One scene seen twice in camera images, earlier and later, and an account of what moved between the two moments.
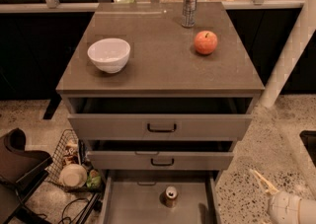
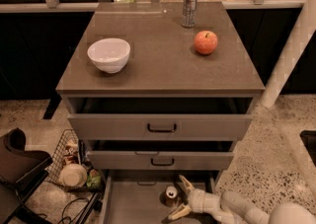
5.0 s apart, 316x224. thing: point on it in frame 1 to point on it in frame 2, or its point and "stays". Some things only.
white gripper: x=282 y=206 to x=201 y=198
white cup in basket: x=73 y=176 stays
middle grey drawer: x=160 y=155 stays
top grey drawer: x=159 y=118 stays
